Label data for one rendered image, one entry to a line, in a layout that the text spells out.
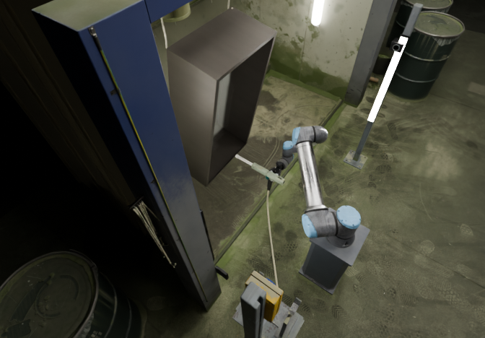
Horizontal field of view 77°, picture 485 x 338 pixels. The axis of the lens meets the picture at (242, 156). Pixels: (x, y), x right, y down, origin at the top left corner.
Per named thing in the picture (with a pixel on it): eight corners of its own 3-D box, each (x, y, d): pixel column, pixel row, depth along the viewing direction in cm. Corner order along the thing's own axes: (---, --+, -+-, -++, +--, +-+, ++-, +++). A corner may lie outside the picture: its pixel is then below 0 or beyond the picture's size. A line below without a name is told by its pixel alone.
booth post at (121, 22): (207, 312, 237) (76, 31, 61) (190, 297, 244) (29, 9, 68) (221, 292, 246) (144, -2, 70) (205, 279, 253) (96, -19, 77)
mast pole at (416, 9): (352, 159, 329) (413, 5, 203) (354, 157, 332) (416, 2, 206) (356, 162, 327) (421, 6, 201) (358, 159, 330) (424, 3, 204)
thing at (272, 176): (281, 194, 264) (286, 178, 247) (278, 198, 261) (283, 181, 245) (237, 168, 282) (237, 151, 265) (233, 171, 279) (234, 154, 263)
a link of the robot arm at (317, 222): (338, 235, 183) (315, 121, 206) (309, 238, 182) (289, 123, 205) (330, 236, 197) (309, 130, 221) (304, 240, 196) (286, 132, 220)
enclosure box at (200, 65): (175, 164, 264) (166, 48, 165) (217, 123, 295) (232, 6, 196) (206, 187, 256) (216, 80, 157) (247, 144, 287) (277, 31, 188)
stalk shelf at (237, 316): (232, 318, 164) (232, 317, 162) (255, 282, 175) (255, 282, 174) (281, 358, 151) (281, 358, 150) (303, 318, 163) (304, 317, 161)
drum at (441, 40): (385, 71, 429) (409, 7, 361) (429, 79, 415) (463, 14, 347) (380, 96, 395) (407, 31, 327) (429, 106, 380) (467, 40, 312)
